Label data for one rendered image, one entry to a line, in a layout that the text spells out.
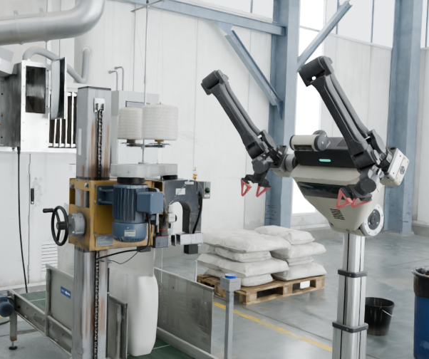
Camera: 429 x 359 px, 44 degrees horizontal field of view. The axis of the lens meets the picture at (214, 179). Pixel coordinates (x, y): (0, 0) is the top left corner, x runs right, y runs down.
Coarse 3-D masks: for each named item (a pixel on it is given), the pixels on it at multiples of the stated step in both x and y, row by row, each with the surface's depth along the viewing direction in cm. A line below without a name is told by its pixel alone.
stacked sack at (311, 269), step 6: (300, 264) 591; (306, 264) 591; (312, 264) 592; (318, 264) 596; (288, 270) 566; (294, 270) 568; (300, 270) 572; (306, 270) 577; (312, 270) 581; (318, 270) 586; (324, 270) 593; (276, 276) 571; (282, 276) 564; (288, 276) 561; (294, 276) 565; (300, 276) 570; (306, 276) 578
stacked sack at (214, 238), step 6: (204, 234) 576; (210, 234) 570; (216, 234) 568; (222, 234) 565; (228, 234) 567; (234, 234) 569; (240, 234) 571; (246, 234) 573; (204, 240) 569; (210, 240) 561; (216, 240) 555; (222, 240) 553; (216, 246) 557
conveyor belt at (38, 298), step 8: (24, 296) 392; (32, 296) 393; (40, 296) 394; (40, 304) 374; (160, 344) 305; (168, 344) 306; (152, 352) 293; (160, 352) 293; (168, 352) 294; (176, 352) 294
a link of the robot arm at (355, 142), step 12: (324, 60) 188; (300, 72) 194; (324, 72) 190; (312, 84) 192; (324, 84) 191; (324, 96) 192; (336, 96) 193; (336, 108) 192; (336, 120) 194; (348, 120) 193; (348, 132) 194; (348, 144) 195; (360, 144) 193; (360, 156) 196; (360, 168) 198
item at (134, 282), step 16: (112, 256) 318; (128, 256) 301; (144, 256) 288; (112, 272) 302; (128, 272) 292; (144, 272) 288; (112, 288) 301; (128, 288) 286; (144, 288) 284; (128, 304) 286; (144, 304) 284; (128, 320) 286; (144, 320) 284; (128, 336) 286; (144, 336) 285; (128, 352) 289; (144, 352) 288
